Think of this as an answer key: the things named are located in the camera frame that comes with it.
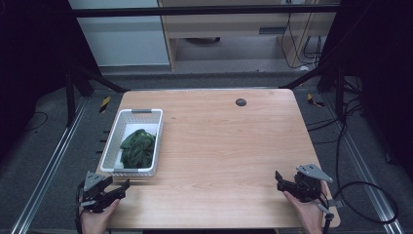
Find person's right hand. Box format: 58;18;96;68
282;179;329;234

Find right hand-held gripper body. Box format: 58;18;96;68
285;163;334;204

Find aluminium floor rail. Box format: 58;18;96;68
9;97;90;234
320;93;405;234

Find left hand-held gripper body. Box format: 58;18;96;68
79;171;127;215

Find black horizontal frame bar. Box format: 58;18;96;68
70;5;341;19

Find black curtain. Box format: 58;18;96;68
317;0;413;183
0;0;102;164

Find thin black floor cable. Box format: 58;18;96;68
22;110;50;133

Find black floor cables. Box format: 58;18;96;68
306;76;365;145

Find person's left hand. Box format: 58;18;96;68
78;198;121;234

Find white plastic basket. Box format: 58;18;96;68
99;108;165;177

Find light wooden desk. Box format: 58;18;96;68
157;0;339;72

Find dark green cloth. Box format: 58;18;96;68
119;128;157;170

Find black metal stand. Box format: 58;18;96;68
63;63;131;129
280;63;347;119

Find white cabinet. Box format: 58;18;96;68
67;0;171;68

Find yellow black striped tape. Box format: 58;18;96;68
306;93;325;108
98;96;112;114

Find black hanging desk cables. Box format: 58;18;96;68
280;12;323;70

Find black looped gripper cable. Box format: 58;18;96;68
320;180;399;234

